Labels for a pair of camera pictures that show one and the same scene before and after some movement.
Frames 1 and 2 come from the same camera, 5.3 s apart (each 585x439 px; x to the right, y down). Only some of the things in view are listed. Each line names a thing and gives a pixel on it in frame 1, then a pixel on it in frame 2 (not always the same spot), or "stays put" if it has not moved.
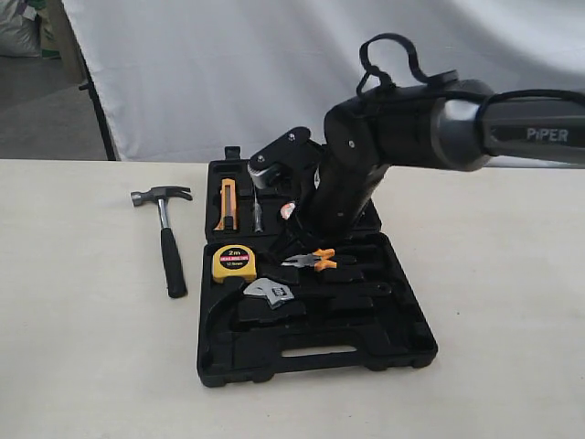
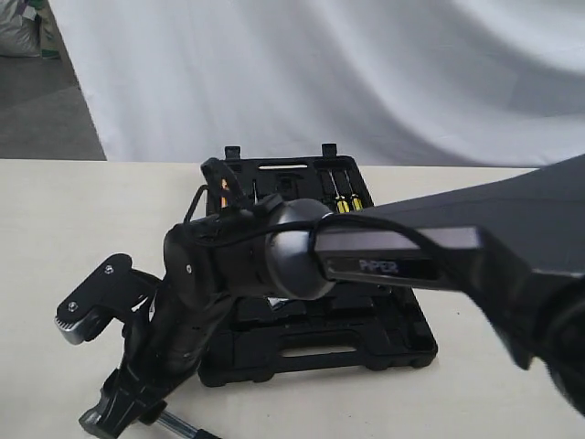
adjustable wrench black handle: [328, 294] → [277, 303]
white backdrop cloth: [184, 80] stays put
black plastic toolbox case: [351, 304] stays put
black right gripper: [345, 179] → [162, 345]
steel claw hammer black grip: [173, 265] → [183, 428]
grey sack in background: [19, 30] stays put
